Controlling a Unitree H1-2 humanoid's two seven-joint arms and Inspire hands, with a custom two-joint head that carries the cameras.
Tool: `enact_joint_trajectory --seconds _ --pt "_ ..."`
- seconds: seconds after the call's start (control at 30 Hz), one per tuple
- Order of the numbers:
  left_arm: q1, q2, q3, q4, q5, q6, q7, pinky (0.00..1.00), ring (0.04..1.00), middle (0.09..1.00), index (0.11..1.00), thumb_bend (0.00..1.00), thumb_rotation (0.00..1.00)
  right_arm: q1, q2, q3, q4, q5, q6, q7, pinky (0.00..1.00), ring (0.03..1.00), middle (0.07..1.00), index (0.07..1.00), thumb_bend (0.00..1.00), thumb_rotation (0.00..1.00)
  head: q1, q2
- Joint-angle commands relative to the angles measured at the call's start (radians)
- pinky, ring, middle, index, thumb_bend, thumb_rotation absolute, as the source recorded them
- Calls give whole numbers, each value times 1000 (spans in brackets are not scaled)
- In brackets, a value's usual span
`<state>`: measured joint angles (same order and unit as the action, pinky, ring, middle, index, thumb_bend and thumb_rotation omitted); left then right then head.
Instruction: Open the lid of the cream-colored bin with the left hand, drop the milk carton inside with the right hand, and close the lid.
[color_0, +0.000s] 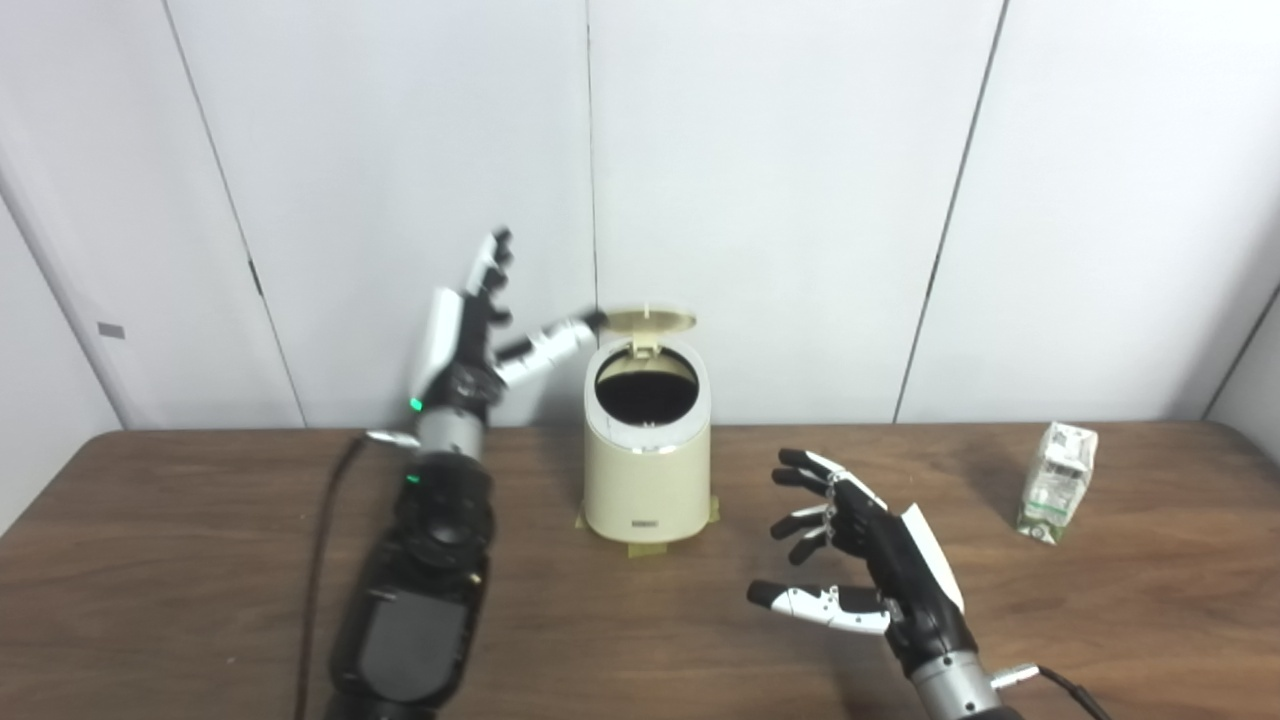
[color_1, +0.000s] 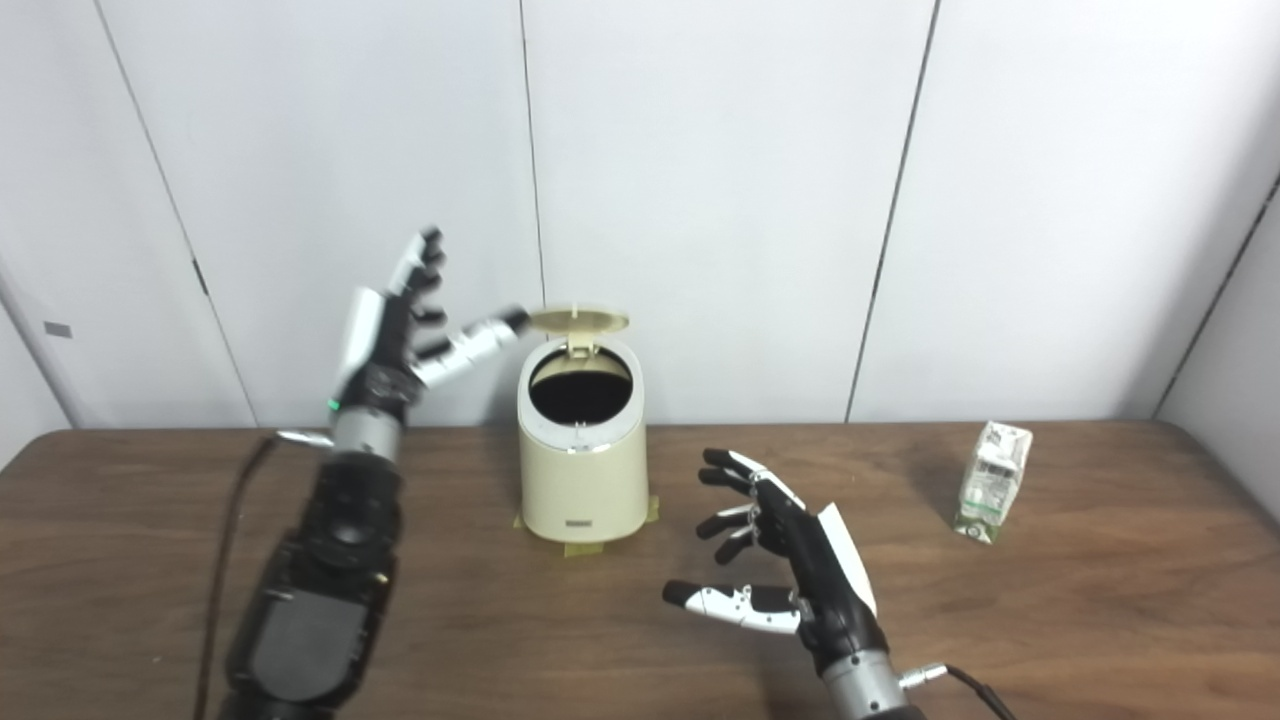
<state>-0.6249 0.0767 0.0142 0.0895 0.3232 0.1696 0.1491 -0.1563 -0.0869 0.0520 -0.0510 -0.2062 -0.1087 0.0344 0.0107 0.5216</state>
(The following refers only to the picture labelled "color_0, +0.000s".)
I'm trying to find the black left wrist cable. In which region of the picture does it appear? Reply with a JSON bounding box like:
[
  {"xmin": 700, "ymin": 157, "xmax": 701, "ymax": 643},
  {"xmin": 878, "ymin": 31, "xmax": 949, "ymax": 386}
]
[{"xmin": 293, "ymin": 431, "xmax": 421, "ymax": 720}]

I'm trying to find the cream-colored cylindrical bin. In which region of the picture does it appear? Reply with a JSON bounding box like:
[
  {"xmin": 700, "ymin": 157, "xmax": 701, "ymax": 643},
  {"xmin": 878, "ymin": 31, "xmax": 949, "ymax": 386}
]
[{"xmin": 583, "ymin": 340, "xmax": 713, "ymax": 544}]

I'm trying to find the white green milk carton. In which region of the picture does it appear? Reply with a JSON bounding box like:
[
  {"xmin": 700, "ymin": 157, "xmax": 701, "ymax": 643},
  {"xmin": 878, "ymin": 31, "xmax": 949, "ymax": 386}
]
[{"xmin": 1015, "ymin": 421, "xmax": 1099, "ymax": 546}]

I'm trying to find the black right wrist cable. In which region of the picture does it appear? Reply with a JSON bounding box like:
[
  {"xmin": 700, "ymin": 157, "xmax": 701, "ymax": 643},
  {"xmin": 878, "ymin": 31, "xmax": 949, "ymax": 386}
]
[{"xmin": 990, "ymin": 663, "xmax": 1116, "ymax": 720}]

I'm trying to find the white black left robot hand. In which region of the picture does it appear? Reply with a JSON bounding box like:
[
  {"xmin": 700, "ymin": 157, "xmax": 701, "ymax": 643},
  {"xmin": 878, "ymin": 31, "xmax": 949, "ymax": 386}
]
[{"xmin": 408, "ymin": 227, "xmax": 608, "ymax": 416}]

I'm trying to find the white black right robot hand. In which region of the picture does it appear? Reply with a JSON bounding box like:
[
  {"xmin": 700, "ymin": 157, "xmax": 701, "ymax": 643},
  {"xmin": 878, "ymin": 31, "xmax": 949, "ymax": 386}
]
[{"xmin": 746, "ymin": 448, "xmax": 976, "ymax": 676}]

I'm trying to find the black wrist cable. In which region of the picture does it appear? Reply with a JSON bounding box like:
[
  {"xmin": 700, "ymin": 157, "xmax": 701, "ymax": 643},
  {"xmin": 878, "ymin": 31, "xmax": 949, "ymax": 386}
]
[
  {"xmin": 990, "ymin": 663, "xmax": 1116, "ymax": 720},
  {"xmin": 293, "ymin": 431, "xmax": 421, "ymax": 720}
]

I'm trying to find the cream round bin lid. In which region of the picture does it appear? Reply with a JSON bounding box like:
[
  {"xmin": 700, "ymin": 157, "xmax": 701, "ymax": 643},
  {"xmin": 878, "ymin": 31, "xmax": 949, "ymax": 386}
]
[{"xmin": 597, "ymin": 307, "xmax": 698, "ymax": 361}]

